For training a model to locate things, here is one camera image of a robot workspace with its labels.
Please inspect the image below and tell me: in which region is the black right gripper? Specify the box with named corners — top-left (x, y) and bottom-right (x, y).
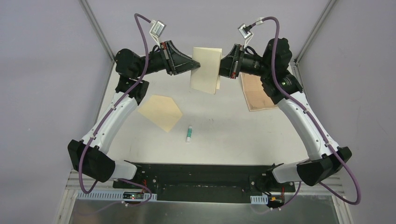
top-left (206, 44), bottom-right (273, 79)

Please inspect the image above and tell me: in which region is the tan ornate letter sheet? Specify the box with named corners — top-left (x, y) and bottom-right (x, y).
top-left (190, 47), bottom-right (222, 94)
top-left (240, 73), bottom-right (277, 112)

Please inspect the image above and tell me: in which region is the cream paper envelope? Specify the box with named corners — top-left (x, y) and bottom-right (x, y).
top-left (138, 95), bottom-right (183, 133)

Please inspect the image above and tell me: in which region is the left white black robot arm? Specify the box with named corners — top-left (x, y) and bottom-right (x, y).
top-left (68, 41), bottom-right (200, 189)

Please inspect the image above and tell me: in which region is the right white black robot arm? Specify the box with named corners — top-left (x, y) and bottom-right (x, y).
top-left (219, 38), bottom-right (352, 191)

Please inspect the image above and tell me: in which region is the green white glue stick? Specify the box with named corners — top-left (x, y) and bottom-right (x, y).
top-left (186, 126), bottom-right (192, 143)

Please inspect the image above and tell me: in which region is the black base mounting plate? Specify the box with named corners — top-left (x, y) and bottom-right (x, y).
top-left (131, 163), bottom-right (296, 203)

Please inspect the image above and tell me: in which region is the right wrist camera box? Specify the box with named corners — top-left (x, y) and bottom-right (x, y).
top-left (238, 24), bottom-right (254, 40)

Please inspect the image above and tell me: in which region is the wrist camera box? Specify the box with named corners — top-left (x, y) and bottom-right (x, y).
top-left (238, 24), bottom-right (254, 40)
top-left (149, 20), bottom-right (167, 38)

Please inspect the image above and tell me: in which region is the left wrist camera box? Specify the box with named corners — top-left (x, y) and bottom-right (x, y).
top-left (149, 20), bottom-right (167, 38)

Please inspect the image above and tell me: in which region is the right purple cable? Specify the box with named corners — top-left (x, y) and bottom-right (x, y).
top-left (250, 16), bottom-right (362, 215)

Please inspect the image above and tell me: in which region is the purple cable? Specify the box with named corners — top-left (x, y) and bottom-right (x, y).
top-left (250, 16), bottom-right (362, 215)
top-left (78, 13), bottom-right (153, 208)

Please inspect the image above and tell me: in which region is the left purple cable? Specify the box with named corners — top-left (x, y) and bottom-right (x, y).
top-left (78, 13), bottom-right (153, 208)

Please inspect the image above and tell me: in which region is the right white cable duct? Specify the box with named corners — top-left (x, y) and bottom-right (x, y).
top-left (250, 194), bottom-right (268, 205)

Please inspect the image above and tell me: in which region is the white cable duct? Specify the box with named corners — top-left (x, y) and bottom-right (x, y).
top-left (77, 190), bottom-right (157, 202)
top-left (250, 194), bottom-right (268, 205)

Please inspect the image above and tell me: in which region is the left white cable duct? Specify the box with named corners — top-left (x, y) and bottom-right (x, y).
top-left (77, 190), bottom-right (157, 202)

